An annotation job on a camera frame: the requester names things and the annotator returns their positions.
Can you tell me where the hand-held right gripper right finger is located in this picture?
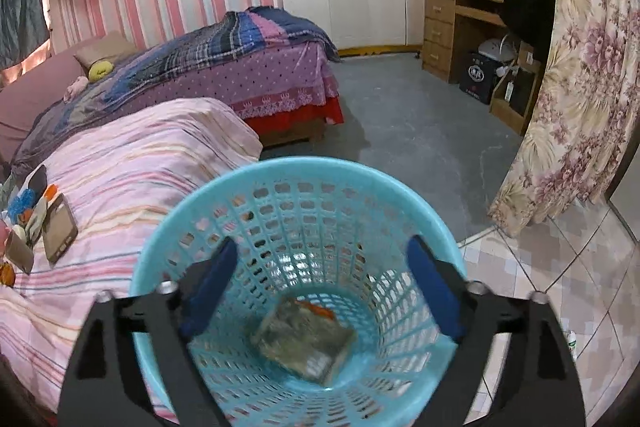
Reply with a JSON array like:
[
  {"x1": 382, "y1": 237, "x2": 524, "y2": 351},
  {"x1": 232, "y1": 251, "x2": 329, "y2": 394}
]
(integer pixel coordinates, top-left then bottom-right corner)
[{"x1": 406, "y1": 234, "x2": 586, "y2": 427}]

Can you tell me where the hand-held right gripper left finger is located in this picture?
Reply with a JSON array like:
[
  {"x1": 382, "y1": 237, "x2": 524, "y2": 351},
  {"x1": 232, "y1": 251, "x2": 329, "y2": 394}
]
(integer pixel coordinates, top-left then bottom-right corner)
[{"x1": 57, "y1": 237, "x2": 238, "y2": 427}]

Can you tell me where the light blue plastic basket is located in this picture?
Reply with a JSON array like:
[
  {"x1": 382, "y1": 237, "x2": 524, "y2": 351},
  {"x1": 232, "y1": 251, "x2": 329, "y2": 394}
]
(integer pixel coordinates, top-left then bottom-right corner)
[{"x1": 129, "y1": 156, "x2": 468, "y2": 427}]

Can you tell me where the blue plastic bag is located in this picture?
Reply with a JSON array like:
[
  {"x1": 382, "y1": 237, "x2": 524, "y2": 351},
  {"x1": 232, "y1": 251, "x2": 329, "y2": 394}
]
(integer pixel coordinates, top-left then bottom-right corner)
[{"x1": 7, "y1": 189, "x2": 38, "y2": 220}]

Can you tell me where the pink striped blanket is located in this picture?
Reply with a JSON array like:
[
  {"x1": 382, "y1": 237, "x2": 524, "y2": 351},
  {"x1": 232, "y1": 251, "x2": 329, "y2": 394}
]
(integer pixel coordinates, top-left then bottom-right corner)
[{"x1": 0, "y1": 97, "x2": 263, "y2": 418}]

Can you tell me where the tan phone case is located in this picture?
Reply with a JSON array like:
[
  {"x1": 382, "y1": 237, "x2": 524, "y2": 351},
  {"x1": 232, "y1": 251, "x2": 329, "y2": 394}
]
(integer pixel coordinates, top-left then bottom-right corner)
[{"x1": 41, "y1": 194, "x2": 79, "y2": 265}]

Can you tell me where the red bed skirt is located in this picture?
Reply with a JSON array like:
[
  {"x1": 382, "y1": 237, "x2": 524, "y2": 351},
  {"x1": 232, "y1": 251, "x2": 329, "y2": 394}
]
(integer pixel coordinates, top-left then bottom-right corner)
[{"x1": 245, "y1": 94, "x2": 346, "y2": 138}]

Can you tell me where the brown cardboard piece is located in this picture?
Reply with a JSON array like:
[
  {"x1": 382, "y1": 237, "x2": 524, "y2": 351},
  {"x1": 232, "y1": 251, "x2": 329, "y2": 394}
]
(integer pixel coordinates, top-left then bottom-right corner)
[{"x1": 4, "y1": 234, "x2": 35, "y2": 275}]

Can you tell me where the purple dotted bedsheet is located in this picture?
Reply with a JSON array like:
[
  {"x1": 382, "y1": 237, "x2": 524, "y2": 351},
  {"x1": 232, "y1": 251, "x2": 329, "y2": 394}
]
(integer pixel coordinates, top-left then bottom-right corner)
[{"x1": 165, "y1": 42, "x2": 346, "y2": 120}]

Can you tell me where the black printed box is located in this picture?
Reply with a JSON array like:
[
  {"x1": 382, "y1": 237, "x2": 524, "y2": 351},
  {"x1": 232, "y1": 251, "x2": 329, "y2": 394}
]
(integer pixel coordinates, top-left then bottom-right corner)
[{"x1": 460, "y1": 51, "x2": 503, "y2": 105}]

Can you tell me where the blue plaid blanket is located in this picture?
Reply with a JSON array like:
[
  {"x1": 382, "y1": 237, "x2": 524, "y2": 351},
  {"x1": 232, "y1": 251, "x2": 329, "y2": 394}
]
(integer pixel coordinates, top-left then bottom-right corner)
[{"x1": 12, "y1": 6, "x2": 341, "y2": 168}]

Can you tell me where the pink plush toy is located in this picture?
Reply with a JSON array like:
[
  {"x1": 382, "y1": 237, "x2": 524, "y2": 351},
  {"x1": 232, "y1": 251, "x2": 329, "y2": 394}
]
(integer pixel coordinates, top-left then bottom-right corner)
[{"x1": 64, "y1": 76, "x2": 90, "y2": 102}]

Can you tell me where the yellow plush toy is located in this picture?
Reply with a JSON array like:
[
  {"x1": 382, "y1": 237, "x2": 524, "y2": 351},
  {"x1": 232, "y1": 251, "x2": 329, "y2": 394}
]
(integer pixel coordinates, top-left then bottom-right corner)
[{"x1": 89, "y1": 60, "x2": 115, "y2": 82}]

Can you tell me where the white round appliance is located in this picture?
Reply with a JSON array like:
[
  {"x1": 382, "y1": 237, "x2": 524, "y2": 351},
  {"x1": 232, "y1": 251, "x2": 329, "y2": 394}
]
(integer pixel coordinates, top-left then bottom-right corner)
[{"x1": 477, "y1": 34, "x2": 518, "y2": 60}]

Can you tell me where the floral curtain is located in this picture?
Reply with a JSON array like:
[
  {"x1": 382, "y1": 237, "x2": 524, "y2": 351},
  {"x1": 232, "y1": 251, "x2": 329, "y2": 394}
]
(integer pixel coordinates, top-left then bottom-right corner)
[{"x1": 487, "y1": 0, "x2": 640, "y2": 238}]

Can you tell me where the wooden desk with drawers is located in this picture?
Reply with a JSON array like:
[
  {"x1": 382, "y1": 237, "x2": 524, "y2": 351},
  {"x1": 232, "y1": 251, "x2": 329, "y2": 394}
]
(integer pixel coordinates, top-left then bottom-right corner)
[{"x1": 419, "y1": 0, "x2": 543, "y2": 135}]

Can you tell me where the mauve headboard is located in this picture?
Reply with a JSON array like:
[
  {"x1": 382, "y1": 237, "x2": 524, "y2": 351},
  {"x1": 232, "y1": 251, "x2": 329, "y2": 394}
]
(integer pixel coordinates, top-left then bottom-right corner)
[{"x1": 0, "y1": 52, "x2": 86, "y2": 162}]

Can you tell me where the tan pillow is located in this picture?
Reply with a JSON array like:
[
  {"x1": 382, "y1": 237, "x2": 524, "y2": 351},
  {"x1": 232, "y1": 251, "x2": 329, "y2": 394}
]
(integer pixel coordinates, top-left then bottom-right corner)
[{"x1": 74, "y1": 31, "x2": 138, "y2": 70}]

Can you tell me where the grey curtain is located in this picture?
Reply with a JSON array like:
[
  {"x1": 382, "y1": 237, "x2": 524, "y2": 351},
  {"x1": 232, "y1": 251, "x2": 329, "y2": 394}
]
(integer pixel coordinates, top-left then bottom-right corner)
[{"x1": 0, "y1": 0, "x2": 51, "y2": 70}]

